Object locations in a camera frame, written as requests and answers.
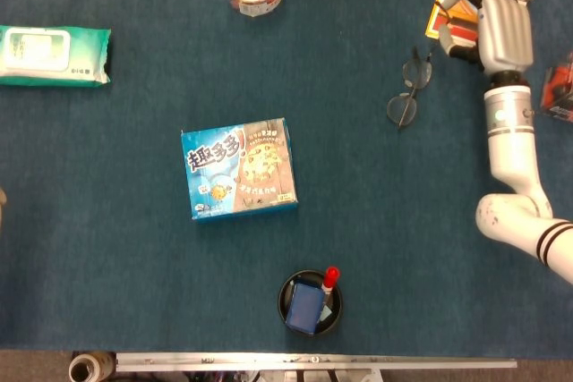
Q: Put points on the left beige robot hand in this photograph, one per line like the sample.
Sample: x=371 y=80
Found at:
x=2 y=198

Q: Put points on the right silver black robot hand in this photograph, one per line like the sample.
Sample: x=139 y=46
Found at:
x=506 y=33

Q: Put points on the black-framed eyeglasses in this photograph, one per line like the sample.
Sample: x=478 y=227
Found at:
x=400 y=107

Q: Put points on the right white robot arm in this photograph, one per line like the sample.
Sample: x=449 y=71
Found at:
x=510 y=154

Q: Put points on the red black packaged box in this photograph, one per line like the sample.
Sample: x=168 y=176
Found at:
x=559 y=87

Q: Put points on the green wet wipes pack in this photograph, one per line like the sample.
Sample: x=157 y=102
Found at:
x=53 y=55

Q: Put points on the brown tape roll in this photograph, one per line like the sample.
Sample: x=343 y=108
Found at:
x=104 y=366

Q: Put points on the blue cookie box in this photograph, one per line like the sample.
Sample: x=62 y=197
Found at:
x=237 y=172

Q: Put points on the red cap marker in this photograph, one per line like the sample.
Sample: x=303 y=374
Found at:
x=331 y=275

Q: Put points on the blue whiteboard eraser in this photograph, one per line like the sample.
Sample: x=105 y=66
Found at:
x=304 y=306

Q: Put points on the small pale card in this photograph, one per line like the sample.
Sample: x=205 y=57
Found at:
x=326 y=313

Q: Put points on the black round pen cup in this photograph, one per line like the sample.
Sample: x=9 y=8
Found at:
x=333 y=325

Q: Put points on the aluminium rail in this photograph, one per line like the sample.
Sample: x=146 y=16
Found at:
x=313 y=360

